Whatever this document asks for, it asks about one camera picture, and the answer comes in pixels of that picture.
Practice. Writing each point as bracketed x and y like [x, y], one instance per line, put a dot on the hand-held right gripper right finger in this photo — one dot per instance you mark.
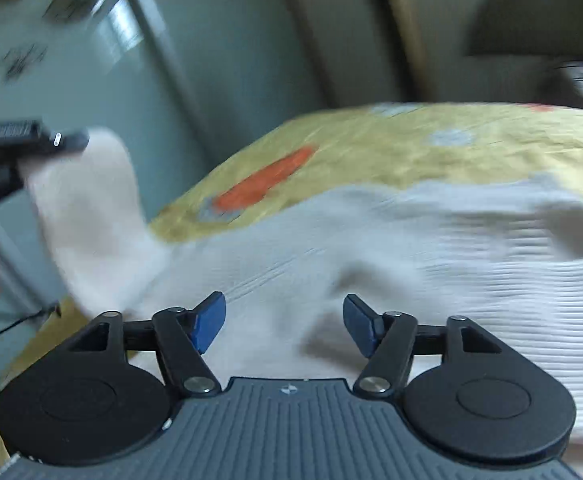
[359, 325]

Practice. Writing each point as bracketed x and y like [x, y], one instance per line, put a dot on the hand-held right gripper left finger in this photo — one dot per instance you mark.
[207, 322]

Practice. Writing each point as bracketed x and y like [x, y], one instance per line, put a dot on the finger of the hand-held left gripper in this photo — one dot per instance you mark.
[69, 142]

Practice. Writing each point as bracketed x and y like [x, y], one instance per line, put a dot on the white ribbed knit sweater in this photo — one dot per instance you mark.
[331, 250]

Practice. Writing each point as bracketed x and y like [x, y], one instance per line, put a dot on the sliding door wardrobe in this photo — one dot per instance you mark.
[71, 100]

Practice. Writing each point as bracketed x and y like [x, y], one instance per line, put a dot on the yellow printed bed sheet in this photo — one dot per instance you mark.
[381, 150]

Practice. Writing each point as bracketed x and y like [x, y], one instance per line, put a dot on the gold tower fan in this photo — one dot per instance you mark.
[404, 25]

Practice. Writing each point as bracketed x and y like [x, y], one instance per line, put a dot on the dark cloud-shaped headboard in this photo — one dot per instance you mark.
[536, 20]

